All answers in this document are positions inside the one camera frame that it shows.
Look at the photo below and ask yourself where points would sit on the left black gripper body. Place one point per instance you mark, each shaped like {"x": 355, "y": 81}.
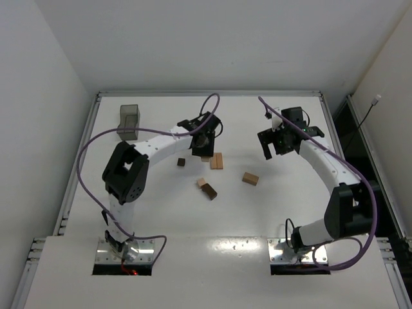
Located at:
{"x": 203, "y": 149}

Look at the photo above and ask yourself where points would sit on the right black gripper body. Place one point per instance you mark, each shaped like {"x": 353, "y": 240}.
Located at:
{"x": 272, "y": 141}

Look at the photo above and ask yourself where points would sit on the light wood long block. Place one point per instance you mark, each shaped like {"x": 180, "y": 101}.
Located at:
{"x": 219, "y": 160}
{"x": 213, "y": 162}

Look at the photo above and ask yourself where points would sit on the light brown block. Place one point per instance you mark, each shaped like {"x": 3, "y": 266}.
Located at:
{"x": 251, "y": 179}

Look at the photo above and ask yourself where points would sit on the tan wood cube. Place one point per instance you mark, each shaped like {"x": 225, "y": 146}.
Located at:
{"x": 201, "y": 182}

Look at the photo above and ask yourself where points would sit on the dark wood arch block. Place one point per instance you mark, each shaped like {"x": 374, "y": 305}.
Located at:
{"x": 209, "y": 191}

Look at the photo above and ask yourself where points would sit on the smoky transparent plastic box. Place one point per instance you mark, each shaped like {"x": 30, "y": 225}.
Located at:
{"x": 129, "y": 120}

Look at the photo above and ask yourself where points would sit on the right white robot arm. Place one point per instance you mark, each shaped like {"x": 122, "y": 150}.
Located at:
{"x": 350, "y": 208}

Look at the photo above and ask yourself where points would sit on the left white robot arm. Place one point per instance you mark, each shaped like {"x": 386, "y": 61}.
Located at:
{"x": 126, "y": 172}

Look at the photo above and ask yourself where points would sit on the small dark wood cube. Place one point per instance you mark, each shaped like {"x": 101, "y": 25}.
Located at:
{"x": 181, "y": 162}

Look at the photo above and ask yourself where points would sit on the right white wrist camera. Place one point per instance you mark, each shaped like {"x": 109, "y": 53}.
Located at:
{"x": 275, "y": 120}

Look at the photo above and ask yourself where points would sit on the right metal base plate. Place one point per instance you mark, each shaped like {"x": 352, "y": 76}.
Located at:
{"x": 281, "y": 253}

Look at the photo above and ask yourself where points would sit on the metal base plate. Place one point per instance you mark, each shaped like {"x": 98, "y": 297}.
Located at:
{"x": 281, "y": 253}
{"x": 135, "y": 252}

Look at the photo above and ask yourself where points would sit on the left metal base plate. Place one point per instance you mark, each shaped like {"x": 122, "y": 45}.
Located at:
{"x": 135, "y": 252}

